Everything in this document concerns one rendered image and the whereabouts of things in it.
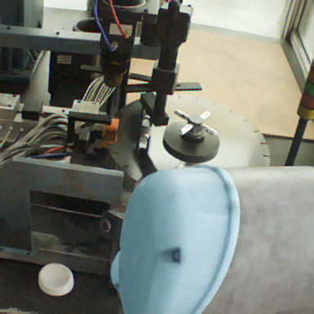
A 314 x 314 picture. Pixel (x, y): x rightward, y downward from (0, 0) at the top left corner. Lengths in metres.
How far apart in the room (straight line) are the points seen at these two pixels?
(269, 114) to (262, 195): 1.29
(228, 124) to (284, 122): 0.46
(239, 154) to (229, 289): 0.79
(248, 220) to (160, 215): 0.05
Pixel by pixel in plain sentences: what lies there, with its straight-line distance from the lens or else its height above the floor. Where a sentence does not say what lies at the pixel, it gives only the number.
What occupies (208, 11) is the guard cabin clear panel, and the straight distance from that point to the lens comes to 2.14.
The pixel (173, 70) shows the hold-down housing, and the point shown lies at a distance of 0.98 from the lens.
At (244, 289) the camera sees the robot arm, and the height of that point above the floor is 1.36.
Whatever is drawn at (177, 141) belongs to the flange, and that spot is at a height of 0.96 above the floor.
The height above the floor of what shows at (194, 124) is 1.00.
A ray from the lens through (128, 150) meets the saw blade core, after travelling 1.07.
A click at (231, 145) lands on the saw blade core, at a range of 1.13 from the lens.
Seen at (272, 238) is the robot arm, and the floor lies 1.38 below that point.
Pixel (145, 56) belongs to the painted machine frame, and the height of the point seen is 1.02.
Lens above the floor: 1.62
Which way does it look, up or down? 39 degrees down
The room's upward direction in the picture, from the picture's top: 10 degrees clockwise
